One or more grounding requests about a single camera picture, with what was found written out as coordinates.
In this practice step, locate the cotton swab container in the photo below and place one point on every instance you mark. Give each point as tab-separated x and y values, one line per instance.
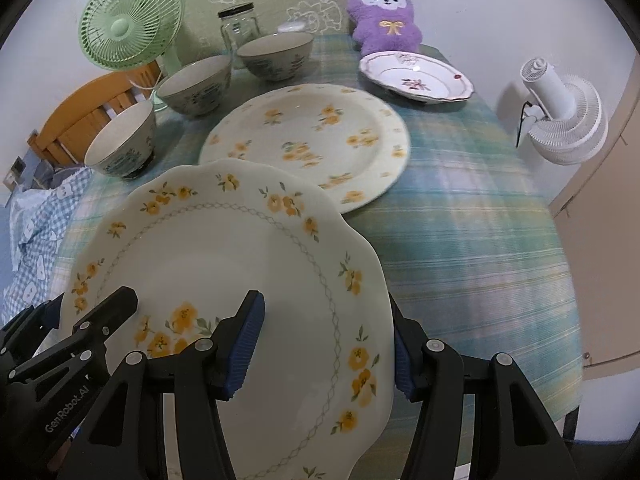
294	26

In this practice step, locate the blue checkered blanket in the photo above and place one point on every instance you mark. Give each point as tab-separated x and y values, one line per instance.
35	230

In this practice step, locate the purple plush bunny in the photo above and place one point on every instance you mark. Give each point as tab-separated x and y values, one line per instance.
384	25

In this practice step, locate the beige door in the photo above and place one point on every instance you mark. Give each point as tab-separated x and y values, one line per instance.
597	218

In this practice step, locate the scalloped yellow flower plate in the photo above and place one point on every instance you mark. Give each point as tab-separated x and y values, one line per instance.
191	244

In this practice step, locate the green desk fan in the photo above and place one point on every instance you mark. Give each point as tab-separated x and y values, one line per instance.
127	34

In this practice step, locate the wall power socket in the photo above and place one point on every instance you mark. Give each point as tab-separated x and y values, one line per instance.
14	176

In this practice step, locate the white standing fan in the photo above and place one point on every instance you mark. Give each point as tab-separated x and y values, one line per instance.
566	123

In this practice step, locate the red pattern white plate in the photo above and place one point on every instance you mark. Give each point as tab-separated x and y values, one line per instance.
417	77

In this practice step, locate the plaid green tablecloth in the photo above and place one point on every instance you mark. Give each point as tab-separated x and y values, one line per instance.
467	244

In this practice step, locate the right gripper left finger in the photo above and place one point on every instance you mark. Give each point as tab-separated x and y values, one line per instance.
122	436

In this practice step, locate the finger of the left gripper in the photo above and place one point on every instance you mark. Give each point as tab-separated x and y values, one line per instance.
89	333
24	333

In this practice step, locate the round yellow flower plate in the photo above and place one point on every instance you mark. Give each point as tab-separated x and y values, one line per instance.
350	143

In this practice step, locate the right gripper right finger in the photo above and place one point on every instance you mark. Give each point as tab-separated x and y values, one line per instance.
514	436

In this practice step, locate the glass jar black lid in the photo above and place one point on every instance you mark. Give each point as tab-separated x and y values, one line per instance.
238	26

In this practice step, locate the floral ceramic bowl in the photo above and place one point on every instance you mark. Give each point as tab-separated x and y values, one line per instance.
276	57
125	144
198	88

